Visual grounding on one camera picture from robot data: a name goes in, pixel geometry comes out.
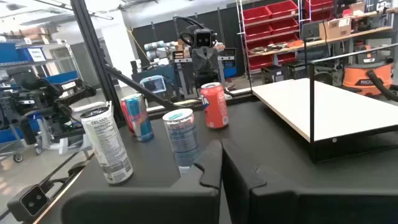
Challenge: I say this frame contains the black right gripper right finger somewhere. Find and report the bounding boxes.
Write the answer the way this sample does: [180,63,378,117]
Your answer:
[221,138,398,224]

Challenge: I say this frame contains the orange Fanta can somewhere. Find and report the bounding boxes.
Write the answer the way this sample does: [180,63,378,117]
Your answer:
[199,82,230,130]

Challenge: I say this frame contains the white Celsius can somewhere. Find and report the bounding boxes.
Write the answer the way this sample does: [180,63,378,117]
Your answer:
[80,106,134,185]

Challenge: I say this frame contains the cardboard box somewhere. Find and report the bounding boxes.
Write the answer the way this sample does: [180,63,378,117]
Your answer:
[318,17,353,40]

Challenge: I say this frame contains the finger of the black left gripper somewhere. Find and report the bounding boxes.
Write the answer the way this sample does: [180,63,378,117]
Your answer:
[206,72,220,90]
[194,72,208,90]

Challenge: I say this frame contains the wooden shelf black metal frame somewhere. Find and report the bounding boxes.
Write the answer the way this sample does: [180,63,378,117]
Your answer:
[251,42,398,164]

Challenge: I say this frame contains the black robotic equipment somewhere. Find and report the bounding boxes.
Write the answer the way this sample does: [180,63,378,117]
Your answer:
[0,67,97,147]

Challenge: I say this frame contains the red plastic storage bin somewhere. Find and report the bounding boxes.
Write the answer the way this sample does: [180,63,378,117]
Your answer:
[269,18,300,35]
[242,6,272,24]
[244,24,273,40]
[248,54,274,70]
[267,0,299,18]

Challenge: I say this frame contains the blue screen tablet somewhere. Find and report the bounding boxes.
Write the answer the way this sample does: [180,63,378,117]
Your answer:
[139,75,168,95]

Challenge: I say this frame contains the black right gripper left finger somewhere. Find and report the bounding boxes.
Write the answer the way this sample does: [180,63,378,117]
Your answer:
[61,139,223,224]

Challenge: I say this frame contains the orange shop vacuum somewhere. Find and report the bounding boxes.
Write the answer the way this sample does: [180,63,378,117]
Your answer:
[341,60,395,96]

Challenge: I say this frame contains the black vacuum hose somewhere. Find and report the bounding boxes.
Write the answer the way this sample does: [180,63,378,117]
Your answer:
[365,69,398,103]

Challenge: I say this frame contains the blue silver Red Bull can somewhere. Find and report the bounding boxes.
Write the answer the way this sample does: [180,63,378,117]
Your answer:
[124,93,155,142]
[162,108,200,177]

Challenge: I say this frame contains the black table-level camera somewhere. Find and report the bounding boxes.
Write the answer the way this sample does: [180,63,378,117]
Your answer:
[6,184,51,223]

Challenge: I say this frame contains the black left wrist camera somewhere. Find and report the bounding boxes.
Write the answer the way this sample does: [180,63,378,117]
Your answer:
[192,27,216,49]

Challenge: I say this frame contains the wooden workbench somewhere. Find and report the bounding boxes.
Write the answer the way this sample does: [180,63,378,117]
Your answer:
[248,26,393,58]

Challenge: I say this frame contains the white metal storage rack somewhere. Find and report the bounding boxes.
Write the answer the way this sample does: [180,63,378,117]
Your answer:
[235,0,304,82]

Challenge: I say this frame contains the blue plastic storage bin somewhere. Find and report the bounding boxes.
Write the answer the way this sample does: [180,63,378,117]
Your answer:
[45,70,79,85]

